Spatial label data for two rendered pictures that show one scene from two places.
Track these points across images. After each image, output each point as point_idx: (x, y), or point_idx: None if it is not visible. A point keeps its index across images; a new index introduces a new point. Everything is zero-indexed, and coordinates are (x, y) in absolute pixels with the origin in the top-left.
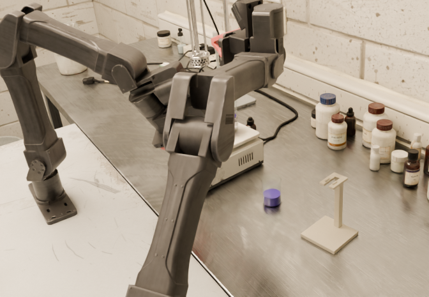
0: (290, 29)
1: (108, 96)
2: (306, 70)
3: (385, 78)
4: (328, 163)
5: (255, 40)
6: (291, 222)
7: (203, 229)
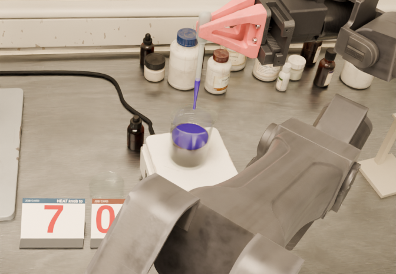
0: None
1: None
2: (72, 10)
3: None
4: (249, 112)
5: (364, 3)
6: (352, 194)
7: None
